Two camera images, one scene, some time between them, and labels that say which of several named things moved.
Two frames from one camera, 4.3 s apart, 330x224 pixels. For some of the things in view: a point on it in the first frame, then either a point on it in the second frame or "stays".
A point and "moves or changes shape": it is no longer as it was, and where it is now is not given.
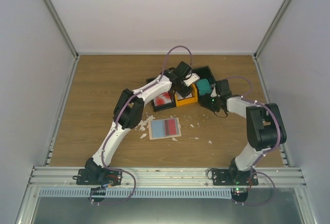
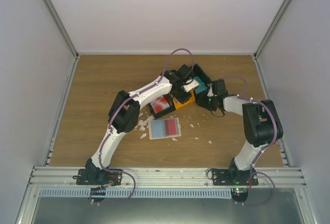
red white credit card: x=170 y=127 stays
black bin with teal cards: x=204 y=84 moves or changes shape
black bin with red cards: x=164 y=101 moves or changes shape
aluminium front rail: x=187 y=177 stays
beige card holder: x=159 y=128 stays
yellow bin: x=192 y=97 stays
